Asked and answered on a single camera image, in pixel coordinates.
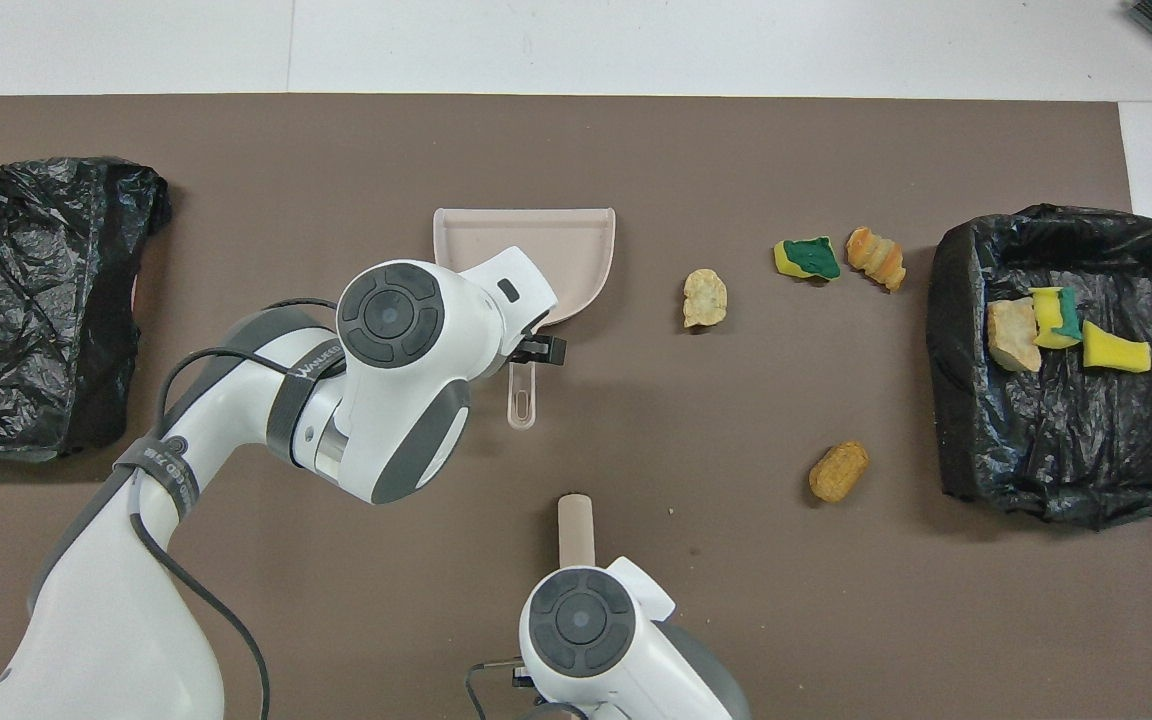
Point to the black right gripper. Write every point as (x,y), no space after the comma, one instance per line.
(523,678)

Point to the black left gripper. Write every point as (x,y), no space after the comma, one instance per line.
(541,350)

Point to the beige plastic dustpan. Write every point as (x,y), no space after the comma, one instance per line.
(556,250)

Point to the beige brush with black bristles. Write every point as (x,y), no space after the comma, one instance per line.
(576,530)

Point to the brown nugget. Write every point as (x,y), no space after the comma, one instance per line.
(838,472)

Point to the pale bread chunk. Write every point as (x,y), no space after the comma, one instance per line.
(1011,335)

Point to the notched yellow sponge piece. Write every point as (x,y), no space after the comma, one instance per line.
(1048,315)

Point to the small yellow sponge wedge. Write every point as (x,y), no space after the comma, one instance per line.
(1116,350)

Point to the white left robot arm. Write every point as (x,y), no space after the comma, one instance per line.
(386,420)

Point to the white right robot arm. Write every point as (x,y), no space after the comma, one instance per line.
(636,665)

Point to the bin lined with black bag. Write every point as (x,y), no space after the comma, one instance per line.
(1056,450)
(26,250)

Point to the round pale cracker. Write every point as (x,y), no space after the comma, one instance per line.
(704,298)

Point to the brown table mat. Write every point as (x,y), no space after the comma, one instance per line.
(736,600)

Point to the green and yellow sponge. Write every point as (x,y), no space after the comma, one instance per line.
(811,258)

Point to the orange striped croissant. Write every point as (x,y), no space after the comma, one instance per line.
(876,257)

